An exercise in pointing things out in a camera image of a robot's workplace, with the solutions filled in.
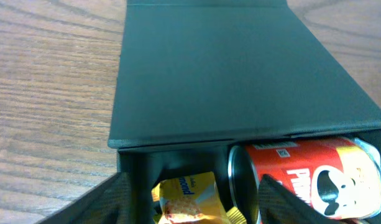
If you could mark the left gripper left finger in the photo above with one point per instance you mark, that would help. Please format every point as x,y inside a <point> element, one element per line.
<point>109,203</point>

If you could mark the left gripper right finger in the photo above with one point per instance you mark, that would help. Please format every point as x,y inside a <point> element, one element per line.
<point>277,205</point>

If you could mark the red Pringles can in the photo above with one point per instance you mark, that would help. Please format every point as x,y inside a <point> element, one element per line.
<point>338,177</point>

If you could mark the long yellow snack bar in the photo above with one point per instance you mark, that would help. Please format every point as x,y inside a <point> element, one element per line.
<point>190,199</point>

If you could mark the dark green box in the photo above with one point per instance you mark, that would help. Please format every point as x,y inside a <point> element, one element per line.
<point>197,78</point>

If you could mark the small yellow snack packet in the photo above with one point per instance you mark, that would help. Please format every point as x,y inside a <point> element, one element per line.
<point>235,216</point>

